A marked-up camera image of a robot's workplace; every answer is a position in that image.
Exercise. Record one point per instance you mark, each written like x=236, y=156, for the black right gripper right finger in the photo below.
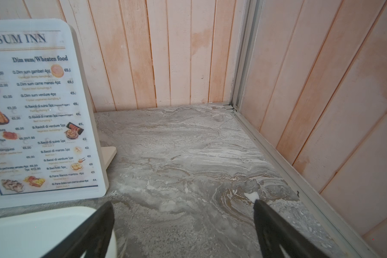
x=278, y=238

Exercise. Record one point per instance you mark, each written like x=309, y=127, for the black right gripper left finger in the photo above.
x=91, y=239

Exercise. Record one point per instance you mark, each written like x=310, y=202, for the right white menu holder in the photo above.
x=49, y=145

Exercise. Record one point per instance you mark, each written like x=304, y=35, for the white plastic tray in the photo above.
x=33, y=235

